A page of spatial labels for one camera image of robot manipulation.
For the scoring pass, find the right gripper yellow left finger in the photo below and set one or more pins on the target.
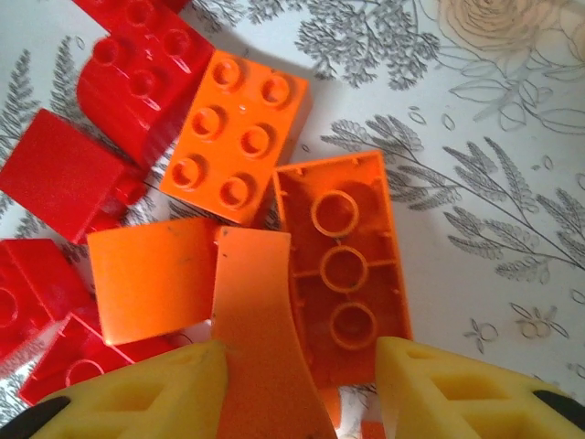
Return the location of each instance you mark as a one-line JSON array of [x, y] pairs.
[[137, 402]]

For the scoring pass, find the floral patterned tablecloth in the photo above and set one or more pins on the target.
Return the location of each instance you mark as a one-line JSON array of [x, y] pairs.
[[480, 137]]

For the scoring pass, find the red lego brick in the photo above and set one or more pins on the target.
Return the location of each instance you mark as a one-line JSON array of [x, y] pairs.
[[77, 352], [55, 178], [32, 292], [137, 105]]

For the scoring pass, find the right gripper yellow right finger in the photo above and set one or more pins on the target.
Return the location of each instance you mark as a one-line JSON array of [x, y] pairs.
[[411, 388]]

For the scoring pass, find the orange lego brick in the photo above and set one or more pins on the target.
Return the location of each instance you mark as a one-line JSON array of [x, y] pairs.
[[151, 279], [228, 137], [365, 215], [256, 320]]

